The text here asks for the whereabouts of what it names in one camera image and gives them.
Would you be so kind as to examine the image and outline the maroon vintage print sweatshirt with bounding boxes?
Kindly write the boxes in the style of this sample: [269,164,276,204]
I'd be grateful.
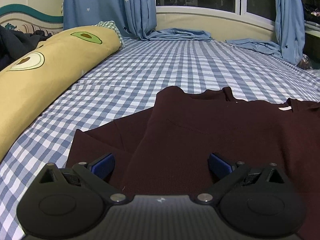
[66,87,319,239]

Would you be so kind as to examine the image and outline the dark navy clothes pile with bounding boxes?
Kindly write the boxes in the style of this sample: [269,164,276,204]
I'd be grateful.
[0,26,52,70]

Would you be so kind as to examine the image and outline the blue white checkered bed sheet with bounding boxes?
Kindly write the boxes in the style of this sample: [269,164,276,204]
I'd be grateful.
[1,39,319,239]

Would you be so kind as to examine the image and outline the yellow avocado print pillow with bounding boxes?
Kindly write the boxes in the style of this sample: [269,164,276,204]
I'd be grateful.
[1,22,124,158]

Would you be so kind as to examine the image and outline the right blue star curtain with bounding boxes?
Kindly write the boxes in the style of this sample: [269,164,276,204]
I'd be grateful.
[226,0,305,65]

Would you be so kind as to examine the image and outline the blue star curtain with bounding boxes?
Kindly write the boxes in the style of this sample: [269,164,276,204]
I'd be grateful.
[226,0,305,65]
[63,0,211,41]

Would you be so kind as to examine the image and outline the left blue star curtain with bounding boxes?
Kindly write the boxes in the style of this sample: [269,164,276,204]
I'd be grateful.
[63,0,211,41]

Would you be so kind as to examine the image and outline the teal striped headboard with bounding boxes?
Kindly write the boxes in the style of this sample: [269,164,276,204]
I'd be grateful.
[1,4,63,35]

